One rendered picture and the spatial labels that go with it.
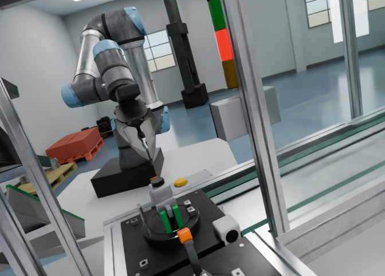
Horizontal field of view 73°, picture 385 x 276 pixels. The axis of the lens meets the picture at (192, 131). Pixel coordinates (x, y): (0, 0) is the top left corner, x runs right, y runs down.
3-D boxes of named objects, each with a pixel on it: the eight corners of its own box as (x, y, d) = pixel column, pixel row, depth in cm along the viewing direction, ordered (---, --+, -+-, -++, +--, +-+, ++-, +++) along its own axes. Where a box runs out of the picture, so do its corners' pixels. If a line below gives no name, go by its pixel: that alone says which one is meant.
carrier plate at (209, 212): (122, 228, 70) (119, 221, 69) (201, 193, 76) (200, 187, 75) (132, 296, 48) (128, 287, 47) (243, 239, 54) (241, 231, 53)
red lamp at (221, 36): (216, 62, 48) (209, 34, 47) (239, 55, 49) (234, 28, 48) (228, 59, 43) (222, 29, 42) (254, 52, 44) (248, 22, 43)
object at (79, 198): (80, 178, 156) (78, 174, 155) (225, 140, 151) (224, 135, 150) (-1, 269, 88) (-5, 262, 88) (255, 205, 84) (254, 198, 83)
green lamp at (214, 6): (209, 34, 47) (203, 5, 45) (234, 27, 48) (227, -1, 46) (222, 28, 42) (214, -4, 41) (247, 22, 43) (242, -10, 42)
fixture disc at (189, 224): (140, 223, 66) (137, 217, 65) (189, 201, 70) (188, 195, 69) (149, 257, 53) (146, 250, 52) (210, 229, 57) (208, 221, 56)
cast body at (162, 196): (154, 204, 62) (145, 178, 60) (171, 197, 63) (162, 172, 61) (161, 221, 54) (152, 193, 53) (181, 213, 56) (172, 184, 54)
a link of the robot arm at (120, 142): (120, 142, 125) (112, 115, 122) (147, 135, 125) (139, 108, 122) (114, 149, 114) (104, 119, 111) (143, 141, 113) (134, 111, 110)
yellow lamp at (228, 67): (222, 87, 49) (216, 62, 48) (244, 81, 50) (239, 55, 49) (235, 88, 45) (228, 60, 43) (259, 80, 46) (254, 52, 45)
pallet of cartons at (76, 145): (73, 150, 618) (66, 134, 607) (109, 141, 613) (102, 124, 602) (46, 173, 499) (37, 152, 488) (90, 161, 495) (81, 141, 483)
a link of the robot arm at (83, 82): (76, 15, 104) (52, 91, 72) (102, 8, 104) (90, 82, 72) (89, 40, 113) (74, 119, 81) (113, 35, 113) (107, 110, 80)
